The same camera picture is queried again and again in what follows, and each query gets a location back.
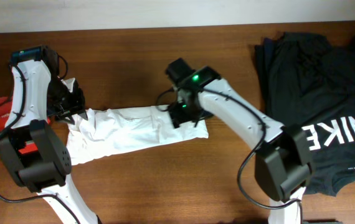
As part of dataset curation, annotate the dark lettered t-shirt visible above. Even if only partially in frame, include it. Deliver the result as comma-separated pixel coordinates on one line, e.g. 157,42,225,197
255,32,355,196

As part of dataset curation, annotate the white printed t-shirt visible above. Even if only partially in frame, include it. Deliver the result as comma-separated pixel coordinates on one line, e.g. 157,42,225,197
67,106,209,166

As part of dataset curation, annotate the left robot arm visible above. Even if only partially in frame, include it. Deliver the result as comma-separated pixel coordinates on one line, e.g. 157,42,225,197
0,45,101,223

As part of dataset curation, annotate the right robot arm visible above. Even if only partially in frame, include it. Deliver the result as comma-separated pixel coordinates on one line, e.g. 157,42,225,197
165,58,315,223

